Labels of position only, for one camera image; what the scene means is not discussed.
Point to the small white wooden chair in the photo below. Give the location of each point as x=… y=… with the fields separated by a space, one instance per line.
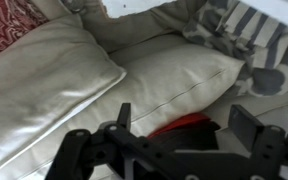
x=134 y=6

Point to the beige fabric sofa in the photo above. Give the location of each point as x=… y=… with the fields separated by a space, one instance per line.
x=170 y=76

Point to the grey white patterned throw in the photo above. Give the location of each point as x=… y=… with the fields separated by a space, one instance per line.
x=260 y=56

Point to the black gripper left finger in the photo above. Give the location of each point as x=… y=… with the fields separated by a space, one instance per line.
x=117 y=150

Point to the large beige pillow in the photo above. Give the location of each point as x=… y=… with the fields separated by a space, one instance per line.
x=40 y=86

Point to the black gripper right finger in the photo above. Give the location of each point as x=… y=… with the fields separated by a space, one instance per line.
x=260 y=140

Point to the red patterned blanket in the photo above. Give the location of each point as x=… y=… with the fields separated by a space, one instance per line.
x=4 y=23

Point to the black hat red band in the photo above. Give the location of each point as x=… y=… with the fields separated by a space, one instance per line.
x=190 y=133

